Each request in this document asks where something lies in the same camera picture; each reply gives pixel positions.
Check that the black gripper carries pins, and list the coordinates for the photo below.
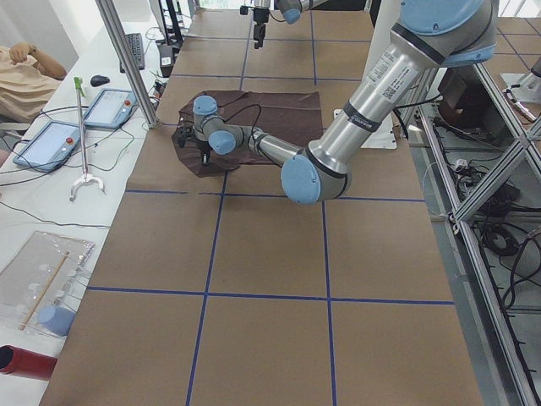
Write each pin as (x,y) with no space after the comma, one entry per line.
(203,148)
(259,20)

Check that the seated person in beige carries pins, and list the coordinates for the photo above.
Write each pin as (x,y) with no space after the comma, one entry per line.
(29,78)

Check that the red cylinder tube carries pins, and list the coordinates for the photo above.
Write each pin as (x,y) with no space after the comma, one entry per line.
(28,364)

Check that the near teach pendant tablet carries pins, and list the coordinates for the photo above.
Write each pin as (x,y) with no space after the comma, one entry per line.
(50,148)

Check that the black computer mouse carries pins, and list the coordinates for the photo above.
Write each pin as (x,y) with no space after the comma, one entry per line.
(98,80)

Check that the brown t-shirt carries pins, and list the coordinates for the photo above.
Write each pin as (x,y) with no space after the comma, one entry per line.
(293,117)

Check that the blue plastic cup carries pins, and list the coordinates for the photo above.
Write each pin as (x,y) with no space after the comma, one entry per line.
(56,319)

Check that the far teach pendant tablet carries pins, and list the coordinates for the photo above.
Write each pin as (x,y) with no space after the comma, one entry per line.
(110,109)

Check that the black keyboard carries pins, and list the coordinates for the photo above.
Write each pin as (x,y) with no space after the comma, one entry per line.
(136,46)

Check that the aluminium frame rail structure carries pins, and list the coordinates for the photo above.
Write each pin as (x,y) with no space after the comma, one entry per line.
(482,186)

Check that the reacher grabber stick tool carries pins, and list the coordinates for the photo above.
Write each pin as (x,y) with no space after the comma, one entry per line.
(86,177)

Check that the aluminium frame post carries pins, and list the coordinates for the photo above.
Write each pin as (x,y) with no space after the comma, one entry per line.
(116,34)

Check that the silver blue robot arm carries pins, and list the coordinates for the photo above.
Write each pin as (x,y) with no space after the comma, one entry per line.
(290,10)
(427,35)

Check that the teach pendant tablet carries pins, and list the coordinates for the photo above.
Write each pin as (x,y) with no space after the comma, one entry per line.
(50,148)
(110,109)

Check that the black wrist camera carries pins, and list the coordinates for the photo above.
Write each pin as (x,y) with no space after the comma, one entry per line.
(185,134)

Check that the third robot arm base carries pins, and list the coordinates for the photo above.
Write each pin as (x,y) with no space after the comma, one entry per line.
(523,89)

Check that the clear plastic bag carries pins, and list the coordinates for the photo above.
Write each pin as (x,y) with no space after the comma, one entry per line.
(49,269)

